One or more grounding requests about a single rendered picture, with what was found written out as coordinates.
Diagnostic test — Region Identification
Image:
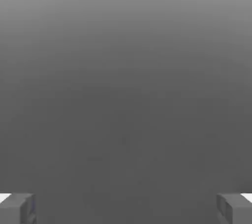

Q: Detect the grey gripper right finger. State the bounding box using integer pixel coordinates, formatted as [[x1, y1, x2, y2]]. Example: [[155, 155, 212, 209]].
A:
[[216, 193, 252, 224]]

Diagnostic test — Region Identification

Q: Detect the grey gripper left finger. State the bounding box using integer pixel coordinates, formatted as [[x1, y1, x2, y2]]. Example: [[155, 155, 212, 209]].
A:
[[0, 193, 37, 224]]

